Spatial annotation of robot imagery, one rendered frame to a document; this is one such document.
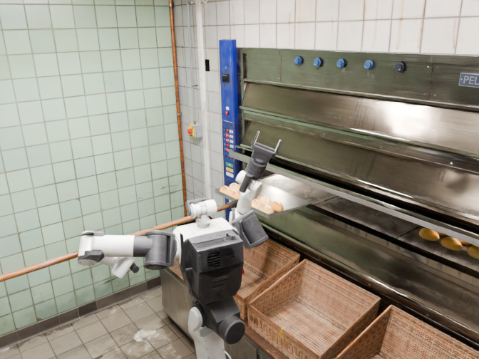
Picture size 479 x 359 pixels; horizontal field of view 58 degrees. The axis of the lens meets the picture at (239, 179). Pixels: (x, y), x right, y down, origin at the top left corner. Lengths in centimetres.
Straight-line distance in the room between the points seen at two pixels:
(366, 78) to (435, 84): 35
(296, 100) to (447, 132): 92
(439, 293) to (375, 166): 67
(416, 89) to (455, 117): 21
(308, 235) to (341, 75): 99
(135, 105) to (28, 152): 86
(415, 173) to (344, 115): 47
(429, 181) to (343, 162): 49
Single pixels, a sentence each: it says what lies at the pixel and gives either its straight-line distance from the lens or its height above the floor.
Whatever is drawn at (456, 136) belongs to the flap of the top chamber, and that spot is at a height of 178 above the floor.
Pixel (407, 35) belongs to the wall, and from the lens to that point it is 211.
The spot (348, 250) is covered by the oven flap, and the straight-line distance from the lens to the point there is 255.
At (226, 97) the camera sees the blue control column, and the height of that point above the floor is 177.
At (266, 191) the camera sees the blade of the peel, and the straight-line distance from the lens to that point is 291.
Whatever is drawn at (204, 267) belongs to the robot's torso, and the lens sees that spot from 177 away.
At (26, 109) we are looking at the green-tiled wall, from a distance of 331.
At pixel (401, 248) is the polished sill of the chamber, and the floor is 117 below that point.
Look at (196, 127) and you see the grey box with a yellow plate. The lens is 342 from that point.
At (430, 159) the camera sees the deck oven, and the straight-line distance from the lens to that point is 210.
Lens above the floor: 223
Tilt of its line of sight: 19 degrees down
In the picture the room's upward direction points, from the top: 1 degrees counter-clockwise
